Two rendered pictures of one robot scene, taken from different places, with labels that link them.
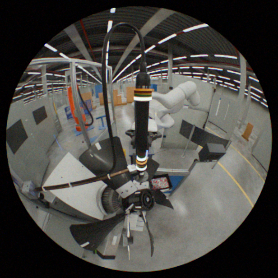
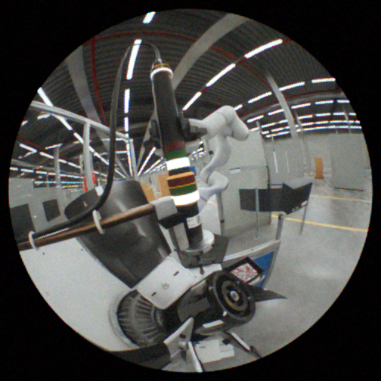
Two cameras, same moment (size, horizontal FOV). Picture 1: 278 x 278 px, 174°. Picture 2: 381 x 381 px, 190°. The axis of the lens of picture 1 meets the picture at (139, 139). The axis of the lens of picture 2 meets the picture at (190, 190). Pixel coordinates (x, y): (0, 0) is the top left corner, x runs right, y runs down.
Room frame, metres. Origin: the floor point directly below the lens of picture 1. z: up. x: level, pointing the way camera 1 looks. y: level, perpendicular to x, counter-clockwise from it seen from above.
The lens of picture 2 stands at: (0.04, 0.00, 1.41)
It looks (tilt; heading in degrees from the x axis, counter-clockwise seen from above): 9 degrees down; 353
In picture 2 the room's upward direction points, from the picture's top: 12 degrees counter-clockwise
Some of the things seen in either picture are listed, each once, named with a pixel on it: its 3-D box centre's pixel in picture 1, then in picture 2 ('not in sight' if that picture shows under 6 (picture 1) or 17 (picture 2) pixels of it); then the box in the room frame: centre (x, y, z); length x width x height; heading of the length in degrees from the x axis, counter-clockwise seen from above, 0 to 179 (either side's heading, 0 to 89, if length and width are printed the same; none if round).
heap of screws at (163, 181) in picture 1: (159, 183); (240, 277); (0.39, -0.21, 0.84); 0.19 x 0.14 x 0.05; 96
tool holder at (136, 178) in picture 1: (139, 172); (185, 223); (0.21, 0.00, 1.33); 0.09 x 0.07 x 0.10; 116
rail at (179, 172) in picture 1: (153, 171); (221, 263); (0.56, -0.17, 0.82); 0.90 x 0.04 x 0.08; 81
